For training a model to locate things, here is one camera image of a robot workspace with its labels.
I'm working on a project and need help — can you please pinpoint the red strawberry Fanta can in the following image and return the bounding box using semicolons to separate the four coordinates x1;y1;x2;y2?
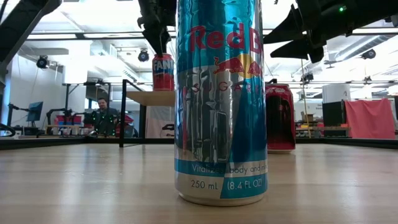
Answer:
152;53;175;92

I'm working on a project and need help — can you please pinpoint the black aluminium table frame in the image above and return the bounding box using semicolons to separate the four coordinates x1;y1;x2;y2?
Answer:
0;136;398;151

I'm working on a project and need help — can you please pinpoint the white fabric panel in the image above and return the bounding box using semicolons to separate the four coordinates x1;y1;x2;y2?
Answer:
145;105;175;139

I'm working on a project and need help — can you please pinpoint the blue computer monitor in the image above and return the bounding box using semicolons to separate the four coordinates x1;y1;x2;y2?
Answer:
27;101;44;123

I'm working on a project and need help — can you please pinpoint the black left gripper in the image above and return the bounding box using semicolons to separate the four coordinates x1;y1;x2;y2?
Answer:
137;0;177;58

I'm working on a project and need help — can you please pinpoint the tan hanging cord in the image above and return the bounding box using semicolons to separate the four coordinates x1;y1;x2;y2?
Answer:
300;58;312;138

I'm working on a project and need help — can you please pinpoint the blue silver Red Bull can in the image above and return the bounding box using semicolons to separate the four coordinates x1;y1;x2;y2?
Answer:
174;0;269;207

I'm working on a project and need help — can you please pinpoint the red cloth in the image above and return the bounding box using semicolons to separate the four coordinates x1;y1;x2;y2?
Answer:
344;98;396;140

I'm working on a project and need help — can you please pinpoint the white box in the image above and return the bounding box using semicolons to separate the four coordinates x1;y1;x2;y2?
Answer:
322;83;351;104

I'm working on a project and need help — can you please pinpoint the cardboard box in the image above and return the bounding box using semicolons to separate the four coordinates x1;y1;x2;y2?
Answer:
300;111;315;123

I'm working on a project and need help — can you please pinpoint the person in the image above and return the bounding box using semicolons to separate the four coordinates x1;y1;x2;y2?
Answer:
91;97;121;138

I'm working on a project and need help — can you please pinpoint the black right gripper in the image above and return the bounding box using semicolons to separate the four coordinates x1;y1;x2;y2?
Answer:
263;0;368;64

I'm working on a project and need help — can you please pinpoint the wooden shelf with black legs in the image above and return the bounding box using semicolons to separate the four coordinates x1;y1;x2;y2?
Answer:
119;78;278;149

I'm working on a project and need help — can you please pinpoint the red and black Coca-Cola can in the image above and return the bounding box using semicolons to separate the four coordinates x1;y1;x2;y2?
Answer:
264;83;297;155

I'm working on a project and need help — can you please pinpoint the black cabinet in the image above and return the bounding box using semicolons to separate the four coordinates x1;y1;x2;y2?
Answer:
322;101;345;137

